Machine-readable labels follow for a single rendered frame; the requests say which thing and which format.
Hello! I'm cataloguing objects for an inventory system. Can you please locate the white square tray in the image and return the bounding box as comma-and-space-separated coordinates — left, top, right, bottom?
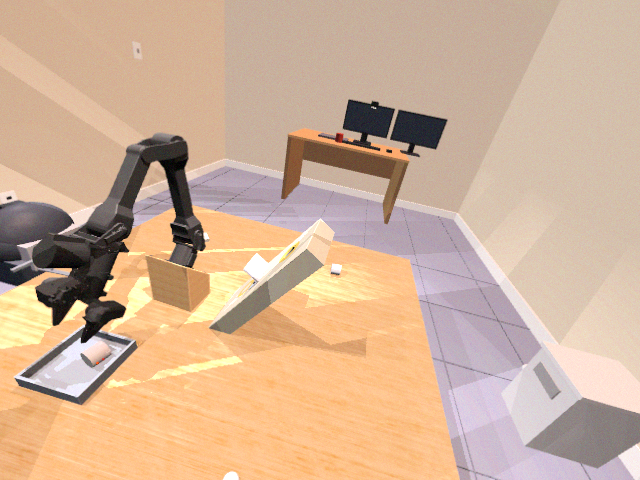
13, 325, 138, 405

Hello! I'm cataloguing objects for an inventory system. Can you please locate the grey flat bar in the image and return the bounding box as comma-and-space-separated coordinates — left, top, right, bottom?
10, 260, 34, 272
37, 268, 70, 276

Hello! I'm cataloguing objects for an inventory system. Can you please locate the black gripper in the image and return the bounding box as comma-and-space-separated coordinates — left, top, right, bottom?
51, 267, 127, 344

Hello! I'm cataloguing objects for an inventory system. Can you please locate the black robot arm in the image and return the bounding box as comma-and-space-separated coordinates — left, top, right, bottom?
32, 132, 206, 308

